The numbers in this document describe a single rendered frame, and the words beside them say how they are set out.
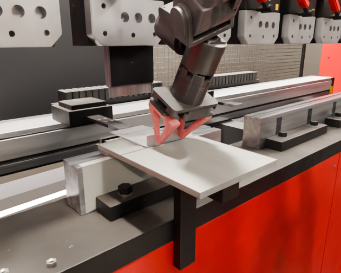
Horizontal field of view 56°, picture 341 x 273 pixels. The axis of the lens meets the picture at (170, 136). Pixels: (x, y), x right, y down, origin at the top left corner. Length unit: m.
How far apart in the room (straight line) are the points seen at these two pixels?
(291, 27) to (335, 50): 1.73
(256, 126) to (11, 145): 0.65
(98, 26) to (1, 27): 0.14
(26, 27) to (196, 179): 0.32
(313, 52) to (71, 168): 4.20
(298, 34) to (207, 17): 0.63
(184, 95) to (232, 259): 0.45
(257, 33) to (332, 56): 1.88
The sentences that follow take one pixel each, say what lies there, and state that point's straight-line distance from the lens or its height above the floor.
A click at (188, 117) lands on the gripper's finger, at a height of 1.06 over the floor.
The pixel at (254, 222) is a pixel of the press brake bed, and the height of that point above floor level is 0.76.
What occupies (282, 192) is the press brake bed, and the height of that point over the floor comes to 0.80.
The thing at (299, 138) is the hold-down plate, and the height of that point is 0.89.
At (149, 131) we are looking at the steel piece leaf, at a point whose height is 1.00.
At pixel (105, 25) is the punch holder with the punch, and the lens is 0.56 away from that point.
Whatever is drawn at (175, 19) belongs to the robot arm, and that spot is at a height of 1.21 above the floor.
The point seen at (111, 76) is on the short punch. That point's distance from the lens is 0.61.
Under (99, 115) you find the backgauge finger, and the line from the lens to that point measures 0.82.
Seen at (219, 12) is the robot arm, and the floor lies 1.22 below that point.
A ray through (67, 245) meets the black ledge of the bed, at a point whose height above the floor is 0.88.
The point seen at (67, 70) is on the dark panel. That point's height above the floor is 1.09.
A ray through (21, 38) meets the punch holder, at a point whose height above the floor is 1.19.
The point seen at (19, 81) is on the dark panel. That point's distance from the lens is 1.08.
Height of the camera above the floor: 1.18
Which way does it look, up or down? 17 degrees down
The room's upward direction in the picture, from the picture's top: straight up
